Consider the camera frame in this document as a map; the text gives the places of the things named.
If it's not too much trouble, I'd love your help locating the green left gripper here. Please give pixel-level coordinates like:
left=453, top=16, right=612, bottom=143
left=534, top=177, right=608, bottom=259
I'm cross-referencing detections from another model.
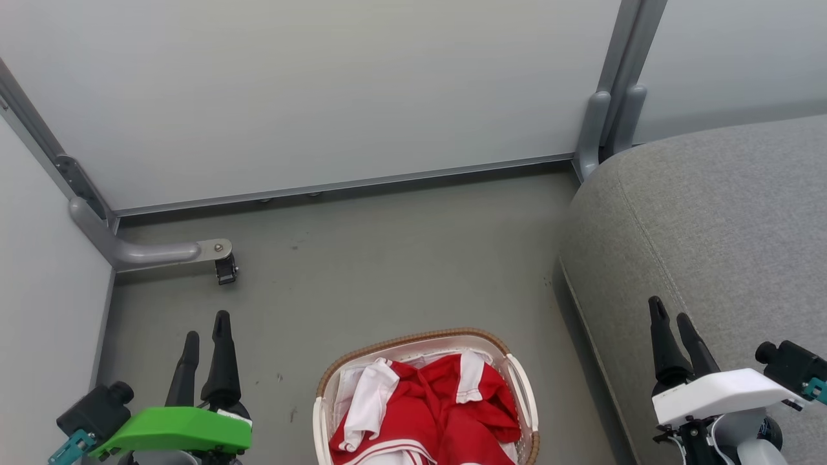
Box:
left=89, top=311, right=253, bottom=465

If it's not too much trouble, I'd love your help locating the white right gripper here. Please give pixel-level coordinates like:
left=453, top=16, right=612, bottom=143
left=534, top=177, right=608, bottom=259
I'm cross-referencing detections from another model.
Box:
left=647, top=296, right=808, bottom=465

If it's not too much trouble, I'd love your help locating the red and white garment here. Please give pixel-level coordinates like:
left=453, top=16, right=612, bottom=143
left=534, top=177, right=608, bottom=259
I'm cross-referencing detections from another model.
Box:
left=329, top=351, right=522, bottom=465

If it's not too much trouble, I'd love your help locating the grey fabric sofa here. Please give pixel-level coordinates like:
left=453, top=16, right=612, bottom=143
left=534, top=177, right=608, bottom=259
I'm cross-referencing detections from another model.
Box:
left=558, top=115, right=827, bottom=465

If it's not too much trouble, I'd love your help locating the grey partition foot bar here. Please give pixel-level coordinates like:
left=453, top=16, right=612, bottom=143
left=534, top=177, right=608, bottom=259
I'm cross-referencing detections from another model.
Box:
left=68, top=197, right=233, bottom=273

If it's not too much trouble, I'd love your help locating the white basket liner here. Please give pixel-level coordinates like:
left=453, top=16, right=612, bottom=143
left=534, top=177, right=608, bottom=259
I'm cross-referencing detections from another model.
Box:
left=331, top=341, right=518, bottom=446

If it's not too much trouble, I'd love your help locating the white wicker-rimmed laundry basket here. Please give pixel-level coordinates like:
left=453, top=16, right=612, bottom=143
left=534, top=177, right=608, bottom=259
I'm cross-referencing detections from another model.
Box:
left=312, top=327, right=541, bottom=465

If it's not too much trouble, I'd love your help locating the teal left camera connector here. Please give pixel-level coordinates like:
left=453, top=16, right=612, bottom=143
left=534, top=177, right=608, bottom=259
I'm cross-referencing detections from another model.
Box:
left=48, top=429, right=98, bottom=465

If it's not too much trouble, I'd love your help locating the dark metal partition bracket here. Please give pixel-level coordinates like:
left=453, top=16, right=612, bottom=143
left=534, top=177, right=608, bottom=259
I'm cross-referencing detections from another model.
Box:
left=54, top=154, right=109, bottom=222

